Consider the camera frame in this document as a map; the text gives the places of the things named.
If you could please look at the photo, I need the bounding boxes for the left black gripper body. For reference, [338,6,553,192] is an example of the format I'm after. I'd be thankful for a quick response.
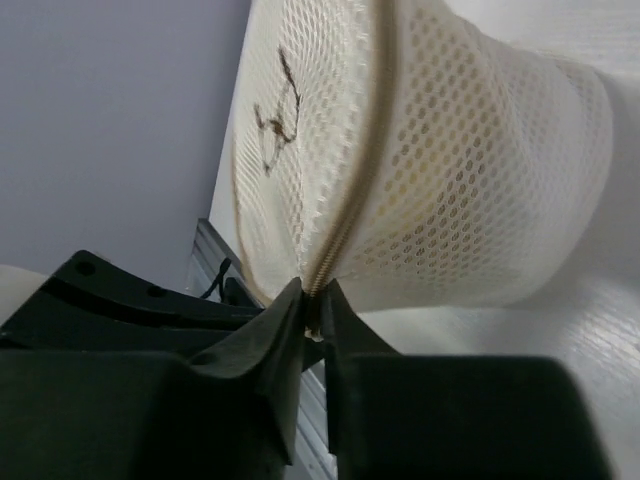
[1,250,261,355]

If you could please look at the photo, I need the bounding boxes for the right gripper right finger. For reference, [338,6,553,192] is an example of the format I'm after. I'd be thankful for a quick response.
[320,280,398,453]

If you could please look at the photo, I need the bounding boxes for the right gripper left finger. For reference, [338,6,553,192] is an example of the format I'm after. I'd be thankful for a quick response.
[191,278,305,464]

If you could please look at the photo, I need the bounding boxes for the aluminium rail frame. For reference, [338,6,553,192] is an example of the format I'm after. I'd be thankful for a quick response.
[184,219,337,479]

